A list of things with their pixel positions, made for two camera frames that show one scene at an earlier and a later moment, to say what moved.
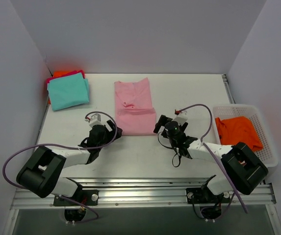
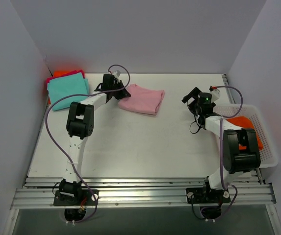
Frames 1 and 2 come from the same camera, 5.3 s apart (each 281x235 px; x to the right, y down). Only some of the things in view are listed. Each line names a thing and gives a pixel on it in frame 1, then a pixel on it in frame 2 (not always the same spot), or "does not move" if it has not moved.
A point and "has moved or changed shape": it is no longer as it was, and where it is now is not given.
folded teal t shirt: x=68 y=91 does not move
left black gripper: x=109 y=130 to x=120 y=92
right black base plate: x=199 y=196 does not move
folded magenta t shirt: x=64 y=75 does not move
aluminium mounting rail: x=145 y=193 does not move
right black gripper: x=162 y=121 to x=192 y=97
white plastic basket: x=267 y=153 does not move
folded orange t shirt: x=58 y=73 does not move
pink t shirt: x=134 y=113 has moved or changed shape
